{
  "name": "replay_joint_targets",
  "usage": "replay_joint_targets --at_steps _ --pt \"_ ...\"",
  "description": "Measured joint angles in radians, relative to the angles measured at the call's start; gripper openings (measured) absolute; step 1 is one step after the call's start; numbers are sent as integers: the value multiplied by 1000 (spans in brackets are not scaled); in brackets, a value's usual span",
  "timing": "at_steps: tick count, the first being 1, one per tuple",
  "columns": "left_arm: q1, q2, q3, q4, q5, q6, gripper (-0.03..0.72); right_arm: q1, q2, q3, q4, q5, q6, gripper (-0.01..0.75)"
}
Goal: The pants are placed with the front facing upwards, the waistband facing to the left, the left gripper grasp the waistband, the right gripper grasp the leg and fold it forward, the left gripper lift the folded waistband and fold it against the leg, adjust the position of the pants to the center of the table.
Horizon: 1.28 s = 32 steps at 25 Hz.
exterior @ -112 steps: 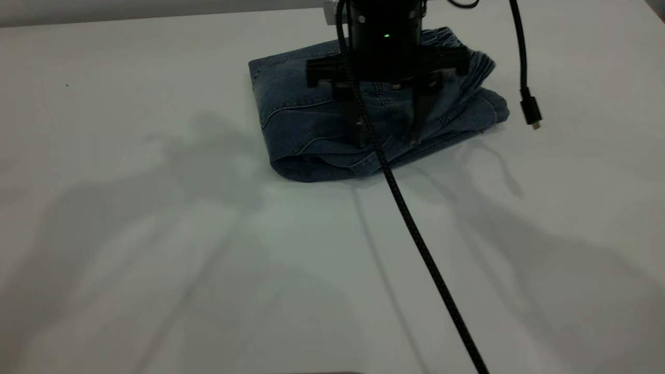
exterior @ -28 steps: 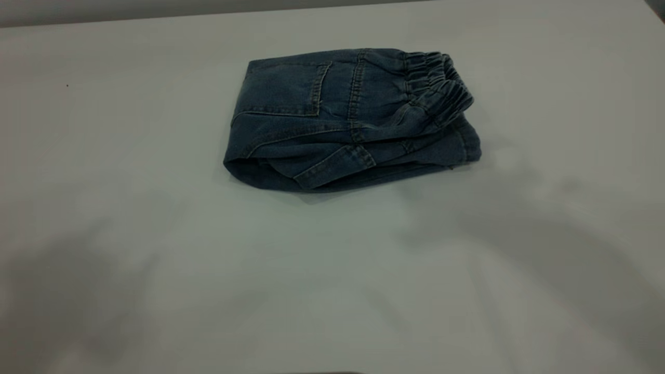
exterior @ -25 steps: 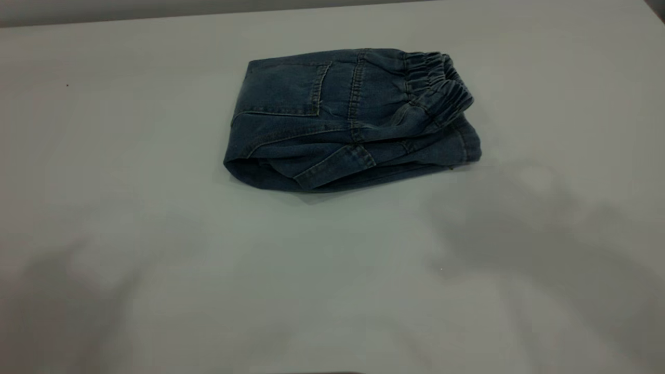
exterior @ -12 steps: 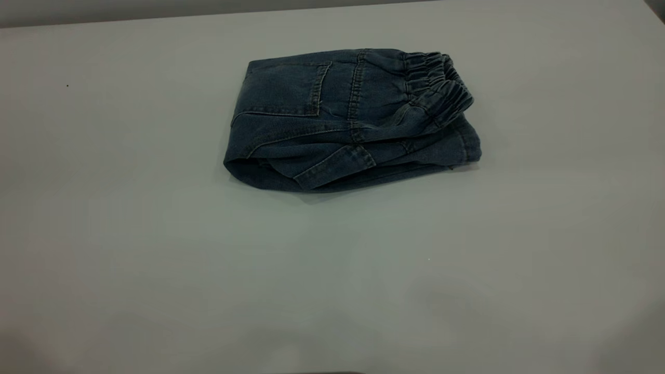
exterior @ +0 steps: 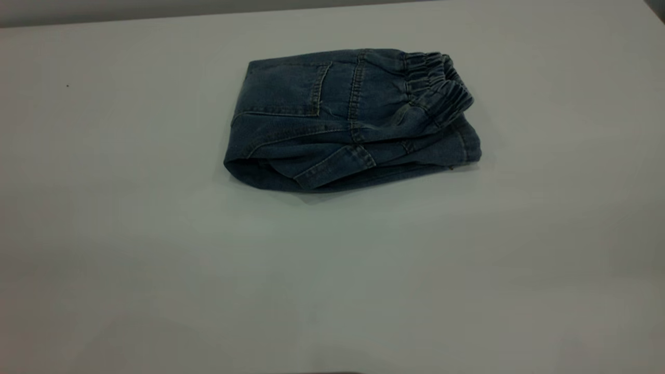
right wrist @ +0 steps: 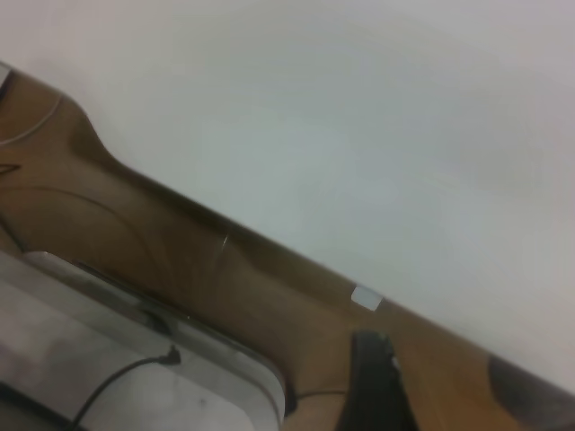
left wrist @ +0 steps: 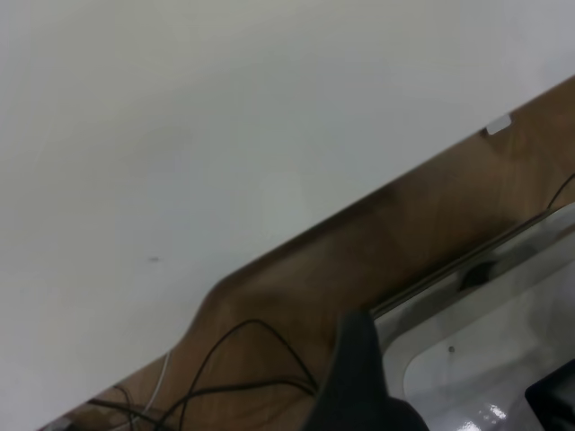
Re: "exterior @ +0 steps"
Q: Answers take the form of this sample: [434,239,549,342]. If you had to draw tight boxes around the blue denim children's jeans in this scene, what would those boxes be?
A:
[223,48,483,194]

